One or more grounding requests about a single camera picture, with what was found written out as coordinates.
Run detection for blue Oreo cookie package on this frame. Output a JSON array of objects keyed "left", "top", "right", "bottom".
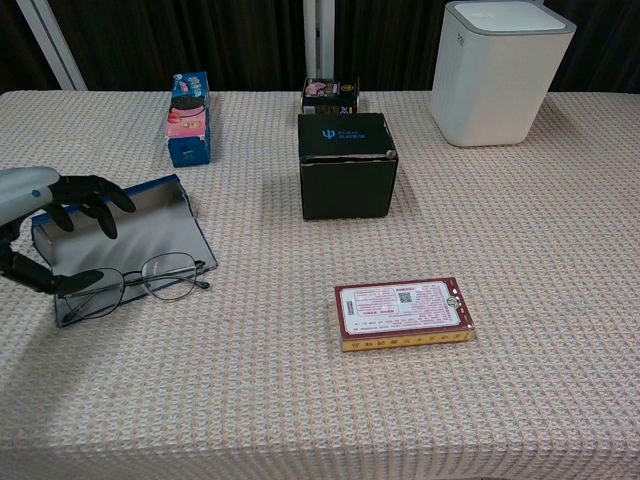
[{"left": 164, "top": 70, "right": 212, "bottom": 169}]

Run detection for black cardboard cube box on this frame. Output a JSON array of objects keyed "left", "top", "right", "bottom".
[{"left": 297, "top": 112, "right": 400, "bottom": 221}]

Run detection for silver aluminium frame post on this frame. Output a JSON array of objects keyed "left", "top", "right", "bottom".
[
  {"left": 14, "top": 0, "right": 89, "bottom": 92},
  {"left": 303, "top": 0, "right": 335, "bottom": 92}
]

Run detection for black pleated curtain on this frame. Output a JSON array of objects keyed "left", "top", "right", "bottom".
[{"left": 0, "top": 0, "right": 640, "bottom": 94}]

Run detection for dark blue snack box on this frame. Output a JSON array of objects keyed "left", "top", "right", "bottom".
[{"left": 30, "top": 173, "right": 220, "bottom": 329}]

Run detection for white lidded trash bin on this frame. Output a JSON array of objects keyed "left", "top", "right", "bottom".
[{"left": 430, "top": 0, "right": 578, "bottom": 148}]

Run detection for black luncheon meat tin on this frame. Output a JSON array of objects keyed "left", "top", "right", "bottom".
[{"left": 301, "top": 76, "right": 362, "bottom": 117}]

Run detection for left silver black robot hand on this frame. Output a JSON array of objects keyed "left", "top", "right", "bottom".
[{"left": 0, "top": 166, "right": 137, "bottom": 296}]

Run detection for wire-rimmed eyeglasses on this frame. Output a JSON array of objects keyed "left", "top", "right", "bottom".
[{"left": 60, "top": 251, "right": 211, "bottom": 324}]

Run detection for beige woven tablecloth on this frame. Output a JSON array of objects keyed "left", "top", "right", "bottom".
[{"left": 0, "top": 89, "right": 640, "bottom": 480}]

